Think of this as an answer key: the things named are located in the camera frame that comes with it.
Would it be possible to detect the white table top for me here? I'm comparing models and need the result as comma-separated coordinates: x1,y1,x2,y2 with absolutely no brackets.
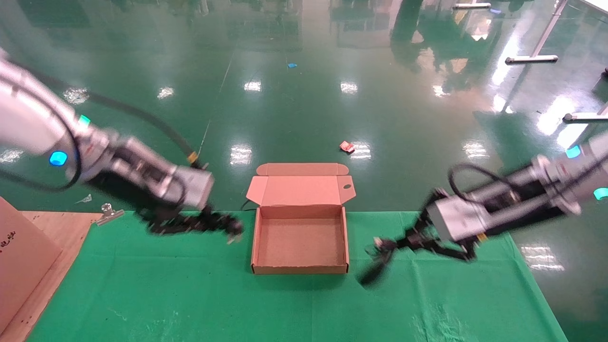
577,0,608,17

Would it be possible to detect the green table cloth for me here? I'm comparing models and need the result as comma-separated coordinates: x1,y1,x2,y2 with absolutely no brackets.
26,211,568,342

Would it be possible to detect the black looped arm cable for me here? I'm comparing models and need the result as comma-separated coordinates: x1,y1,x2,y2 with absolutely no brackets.
448,164,518,200

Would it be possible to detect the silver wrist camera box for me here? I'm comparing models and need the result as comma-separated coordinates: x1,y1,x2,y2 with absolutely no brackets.
173,165,215,210
426,196,488,243

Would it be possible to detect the white table leg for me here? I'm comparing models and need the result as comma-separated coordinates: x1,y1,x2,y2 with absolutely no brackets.
504,0,568,65
563,102,608,123

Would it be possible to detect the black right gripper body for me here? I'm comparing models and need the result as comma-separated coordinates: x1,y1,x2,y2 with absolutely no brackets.
475,190,566,238

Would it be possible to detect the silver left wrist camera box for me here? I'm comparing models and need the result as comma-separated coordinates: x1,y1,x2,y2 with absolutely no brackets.
173,165,215,210

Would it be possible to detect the closed brown cardboard box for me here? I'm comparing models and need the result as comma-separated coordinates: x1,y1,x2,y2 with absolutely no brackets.
0,196,63,333

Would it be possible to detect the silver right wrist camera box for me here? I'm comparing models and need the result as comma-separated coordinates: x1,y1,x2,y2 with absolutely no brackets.
426,196,488,243

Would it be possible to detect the open brown cardboard box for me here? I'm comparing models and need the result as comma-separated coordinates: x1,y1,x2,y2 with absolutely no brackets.
246,163,357,276

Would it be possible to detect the thick black arm hose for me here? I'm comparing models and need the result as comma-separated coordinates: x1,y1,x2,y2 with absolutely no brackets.
43,76,209,171

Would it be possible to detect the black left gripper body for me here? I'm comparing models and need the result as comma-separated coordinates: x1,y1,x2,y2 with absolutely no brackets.
93,173,209,229

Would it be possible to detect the metal binder clip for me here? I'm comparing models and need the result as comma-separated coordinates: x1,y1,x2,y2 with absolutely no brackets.
95,203,125,227

